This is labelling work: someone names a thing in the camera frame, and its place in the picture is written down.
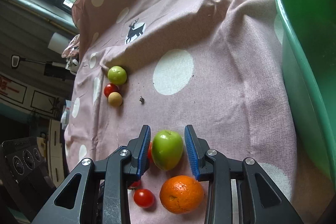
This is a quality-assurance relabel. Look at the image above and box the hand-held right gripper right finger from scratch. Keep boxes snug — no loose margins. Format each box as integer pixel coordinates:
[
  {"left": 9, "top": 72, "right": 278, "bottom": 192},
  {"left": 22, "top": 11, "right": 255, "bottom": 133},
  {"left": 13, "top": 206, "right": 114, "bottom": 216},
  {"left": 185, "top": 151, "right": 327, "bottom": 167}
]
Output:
[{"left": 184, "top": 124, "right": 305, "bottom": 224}]

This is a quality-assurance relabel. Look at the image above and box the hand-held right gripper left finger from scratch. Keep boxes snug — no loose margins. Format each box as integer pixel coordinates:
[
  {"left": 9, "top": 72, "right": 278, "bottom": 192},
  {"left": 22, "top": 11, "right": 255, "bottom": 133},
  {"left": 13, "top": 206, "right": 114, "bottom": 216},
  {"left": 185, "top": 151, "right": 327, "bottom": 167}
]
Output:
[{"left": 31, "top": 124, "right": 152, "bottom": 224}]

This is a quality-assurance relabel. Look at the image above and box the red cherry tomato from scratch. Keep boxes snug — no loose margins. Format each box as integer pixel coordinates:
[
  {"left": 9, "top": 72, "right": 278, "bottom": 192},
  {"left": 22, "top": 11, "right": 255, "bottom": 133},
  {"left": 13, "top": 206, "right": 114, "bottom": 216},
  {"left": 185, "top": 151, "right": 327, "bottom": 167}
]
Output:
[
  {"left": 104, "top": 83, "right": 119, "bottom": 98},
  {"left": 133, "top": 189, "right": 155, "bottom": 209},
  {"left": 128, "top": 179, "right": 142, "bottom": 190},
  {"left": 147, "top": 142, "right": 154, "bottom": 165}
]

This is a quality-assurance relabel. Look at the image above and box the green apple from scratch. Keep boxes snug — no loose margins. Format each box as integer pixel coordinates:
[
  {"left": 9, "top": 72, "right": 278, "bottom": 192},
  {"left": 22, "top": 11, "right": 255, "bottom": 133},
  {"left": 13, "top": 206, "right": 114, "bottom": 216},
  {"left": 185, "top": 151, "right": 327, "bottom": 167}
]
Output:
[{"left": 151, "top": 130, "right": 184, "bottom": 171}]

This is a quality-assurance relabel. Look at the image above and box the orange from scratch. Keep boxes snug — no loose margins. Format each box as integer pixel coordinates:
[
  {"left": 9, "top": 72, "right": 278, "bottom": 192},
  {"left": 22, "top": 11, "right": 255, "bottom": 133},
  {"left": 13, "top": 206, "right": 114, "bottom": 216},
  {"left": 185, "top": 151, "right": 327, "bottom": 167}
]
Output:
[{"left": 160, "top": 175, "right": 205, "bottom": 214}]

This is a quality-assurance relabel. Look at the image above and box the yellow cherry tomato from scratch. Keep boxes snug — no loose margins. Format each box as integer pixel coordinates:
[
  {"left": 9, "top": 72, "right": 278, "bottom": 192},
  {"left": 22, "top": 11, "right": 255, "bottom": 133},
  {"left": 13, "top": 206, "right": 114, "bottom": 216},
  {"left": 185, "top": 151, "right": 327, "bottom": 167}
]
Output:
[{"left": 108, "top": 92, "right": 123, "bottom": 107}]

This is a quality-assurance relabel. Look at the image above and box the small green round fruit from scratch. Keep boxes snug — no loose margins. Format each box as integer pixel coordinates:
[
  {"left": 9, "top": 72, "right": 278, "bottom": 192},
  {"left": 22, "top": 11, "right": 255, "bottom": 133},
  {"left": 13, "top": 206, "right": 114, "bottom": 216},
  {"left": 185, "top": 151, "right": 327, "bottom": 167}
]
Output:
[{"left": 108, "top": 66, "right": 128, "bottom": 85}]

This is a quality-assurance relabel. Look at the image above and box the green plastic bowl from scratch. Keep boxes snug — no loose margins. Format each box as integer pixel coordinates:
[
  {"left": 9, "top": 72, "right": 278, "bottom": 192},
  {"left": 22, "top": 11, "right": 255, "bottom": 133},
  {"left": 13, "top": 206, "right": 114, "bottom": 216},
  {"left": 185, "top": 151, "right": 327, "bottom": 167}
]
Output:
[{"left": 275, "top": 0, "right": 336, "bottom": 189}]

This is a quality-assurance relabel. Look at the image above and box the pink polka-dot cloth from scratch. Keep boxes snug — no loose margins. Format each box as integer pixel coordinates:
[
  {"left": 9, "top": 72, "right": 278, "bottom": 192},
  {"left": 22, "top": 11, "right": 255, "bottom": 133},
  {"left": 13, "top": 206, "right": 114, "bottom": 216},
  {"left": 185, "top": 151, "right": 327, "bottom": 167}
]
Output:
[{"left": 61, "top": 0, "right": 326, "bottom": 224}]

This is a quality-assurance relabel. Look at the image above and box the black appliance with dials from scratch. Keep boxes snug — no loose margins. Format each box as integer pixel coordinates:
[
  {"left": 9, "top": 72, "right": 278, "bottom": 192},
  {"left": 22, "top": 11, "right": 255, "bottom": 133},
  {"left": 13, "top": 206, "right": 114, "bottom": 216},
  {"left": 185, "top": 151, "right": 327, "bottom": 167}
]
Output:
[{"left": 0, "top": 137, "right": 57, "bottom": 222}]

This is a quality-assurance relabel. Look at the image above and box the floral cloth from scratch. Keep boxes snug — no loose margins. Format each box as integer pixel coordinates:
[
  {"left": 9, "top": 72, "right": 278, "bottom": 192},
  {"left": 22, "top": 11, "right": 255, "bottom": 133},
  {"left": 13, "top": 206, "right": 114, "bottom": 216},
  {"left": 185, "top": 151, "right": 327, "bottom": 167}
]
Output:
[{"left": 62, "top": 34, "right": 80, "bottom": 73}]

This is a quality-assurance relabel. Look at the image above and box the white cylinder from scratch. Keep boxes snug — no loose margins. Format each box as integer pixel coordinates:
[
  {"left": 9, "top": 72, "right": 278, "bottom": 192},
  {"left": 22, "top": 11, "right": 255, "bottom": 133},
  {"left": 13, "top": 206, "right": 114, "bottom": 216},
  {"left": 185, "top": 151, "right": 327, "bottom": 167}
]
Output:
[{"left": 48, "top": 32, "right": 71, "bottom": 52}]

